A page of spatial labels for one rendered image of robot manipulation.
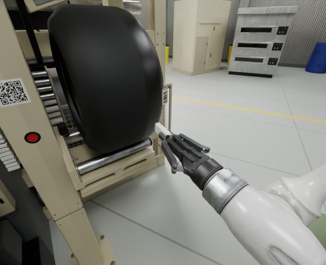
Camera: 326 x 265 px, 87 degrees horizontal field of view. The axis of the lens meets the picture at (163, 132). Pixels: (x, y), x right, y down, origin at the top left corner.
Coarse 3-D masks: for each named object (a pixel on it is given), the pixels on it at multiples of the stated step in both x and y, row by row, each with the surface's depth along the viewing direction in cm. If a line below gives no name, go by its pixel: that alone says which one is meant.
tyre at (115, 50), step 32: (64, 32) 47; (96, 32) 48; (128, 32) 53; (64, 64) 83; (96, 64) 47; (128, 64) 51; (96, 96) 48; (128, 96) 53; (160, 96) 60; (96, 128) 54; (128, 128) 59
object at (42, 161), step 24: (0, 0) 42; (0, 24) 44; (0, 48) 46; (0, 72) 48; (24, 72) 51; (0, 120) 52; (24, 120) 56; (48, 120) 60; (24, 144) 59; (48, 144) 63; (24, 168) 62; (48, 168) 67; (48, 192) 72; (72, 192) 78; (72, 216) 84; (72, 240) 91; (96, 240) 104; (96, 264) 114
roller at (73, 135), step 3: (69, 132) 88; (72, 132) 88; (75, 132) 89; (78, 132) 89; (66, 135) 87; (69, 135) 87; (72, 135) 88; (75, 135) 89; (78, 135) 90; (66, 138) 87; (69, 138) 87; (72, 138) 88; (75, 138) 89
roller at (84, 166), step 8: (136, 144) 80; (144, 144) 81; (112, 152) 74; (120, 152) 76; (128, 152) 78; (88, 160) 70; (96, 160) 71; (104, 160) 72; (112, 160) 74; (80, 168) 67; (88, 168) 69
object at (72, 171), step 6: (60, 138) 79; (60, 144) 75; (66, 150) 71; (66, 156) 68; (66, 162) 65; (72, 162) 65; (66, 168) 63; (72, 168) 62; (72, 174) 62; (78, 174) 66; (72, 180) 63; (78, 180) 64; (78, 186) 65
